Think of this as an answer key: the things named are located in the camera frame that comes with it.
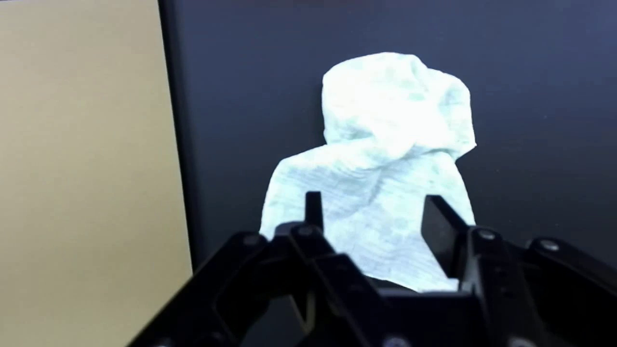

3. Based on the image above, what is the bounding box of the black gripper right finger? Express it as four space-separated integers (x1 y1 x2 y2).
420 193 617 347

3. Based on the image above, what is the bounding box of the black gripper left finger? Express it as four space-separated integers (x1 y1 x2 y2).
127 191 389 347

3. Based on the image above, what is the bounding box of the white cloth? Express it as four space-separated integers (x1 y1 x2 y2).
256 50 478 295

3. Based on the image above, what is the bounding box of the tan cardboard sheet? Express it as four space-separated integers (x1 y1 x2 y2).
0 0 194 347

